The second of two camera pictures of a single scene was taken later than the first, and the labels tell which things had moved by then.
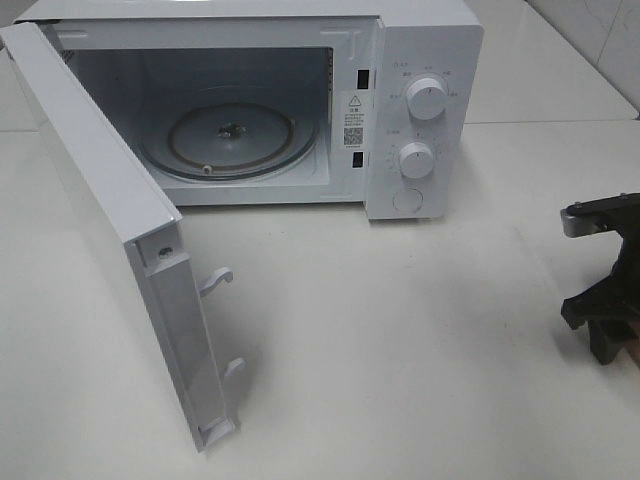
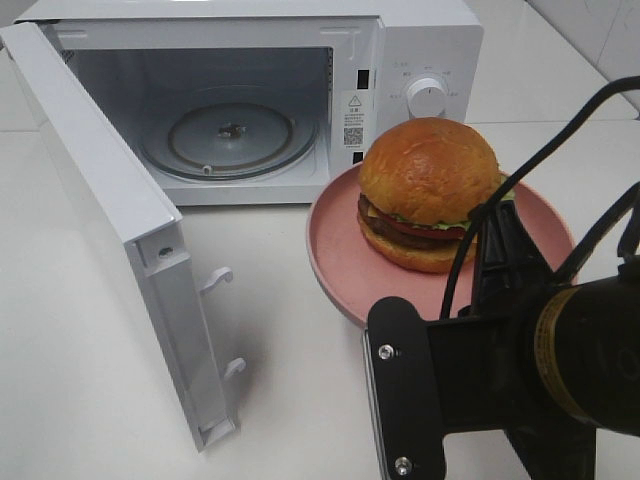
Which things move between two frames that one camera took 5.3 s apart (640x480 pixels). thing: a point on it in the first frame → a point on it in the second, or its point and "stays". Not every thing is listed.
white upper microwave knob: (426, 98) stays
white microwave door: (148, 223) stays
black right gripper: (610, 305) → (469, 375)
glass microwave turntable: (229, 134) stays
